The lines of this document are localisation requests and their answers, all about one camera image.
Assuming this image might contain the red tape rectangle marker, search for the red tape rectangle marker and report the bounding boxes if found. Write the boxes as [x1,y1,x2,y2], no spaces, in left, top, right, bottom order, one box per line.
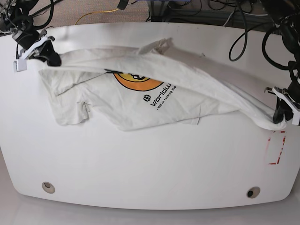
[265,130,287,165]

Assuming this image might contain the yellow cable on floor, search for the yellow cable on floor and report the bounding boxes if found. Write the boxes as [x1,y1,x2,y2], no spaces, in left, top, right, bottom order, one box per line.
[75,8,119,25]

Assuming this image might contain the table cable grommet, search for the table cable grommet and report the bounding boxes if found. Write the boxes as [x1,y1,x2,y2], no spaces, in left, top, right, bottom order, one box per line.
[246,187,261,199]
[42,182,55,194]

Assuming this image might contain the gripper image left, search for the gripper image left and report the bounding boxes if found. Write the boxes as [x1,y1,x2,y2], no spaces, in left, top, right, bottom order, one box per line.
[10,27,61,67]

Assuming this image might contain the white T-shirt with LeRobot print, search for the white T-shirt with LeRobot print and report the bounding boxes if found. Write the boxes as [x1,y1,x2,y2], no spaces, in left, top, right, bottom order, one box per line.
[39,39,287,131]

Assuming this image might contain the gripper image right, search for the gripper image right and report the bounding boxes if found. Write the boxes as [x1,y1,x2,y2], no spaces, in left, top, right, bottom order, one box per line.
[273,82,300,124]

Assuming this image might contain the right table cable grommet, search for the right table cable grommet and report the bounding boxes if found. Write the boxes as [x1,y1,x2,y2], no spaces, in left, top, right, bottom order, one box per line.
[246,187,261,199]

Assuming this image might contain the black tripod and cables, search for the black tripod and cables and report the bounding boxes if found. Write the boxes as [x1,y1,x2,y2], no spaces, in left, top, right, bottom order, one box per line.
[0,0,64,31]

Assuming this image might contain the left table cable grommet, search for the left table cable grommet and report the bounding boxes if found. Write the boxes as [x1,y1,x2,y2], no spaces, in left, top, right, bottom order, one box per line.
[42,182,55,194]

